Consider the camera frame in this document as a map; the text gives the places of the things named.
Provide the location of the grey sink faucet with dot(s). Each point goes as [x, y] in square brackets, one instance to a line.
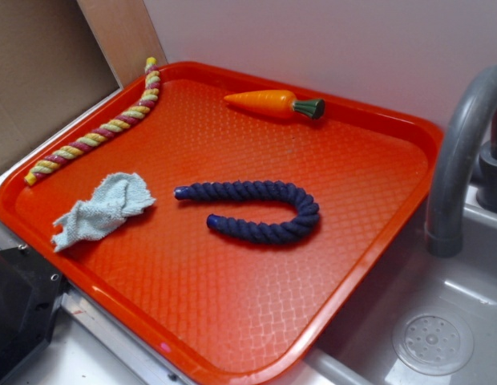
[470, 145]

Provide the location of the grey toy sink basin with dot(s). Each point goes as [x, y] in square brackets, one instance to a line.
[417, 318]

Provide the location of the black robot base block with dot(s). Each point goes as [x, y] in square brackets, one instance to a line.
[31, 290]

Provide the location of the brown cardboard panel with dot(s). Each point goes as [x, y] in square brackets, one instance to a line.
[60, 58]

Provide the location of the light blue cloth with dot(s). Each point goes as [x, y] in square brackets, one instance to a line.
[119, 197]

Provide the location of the orange plastic toy carrot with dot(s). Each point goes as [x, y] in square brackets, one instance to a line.
[281, 104]

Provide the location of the orange plastic tray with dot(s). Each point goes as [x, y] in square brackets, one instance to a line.
[225, 311]

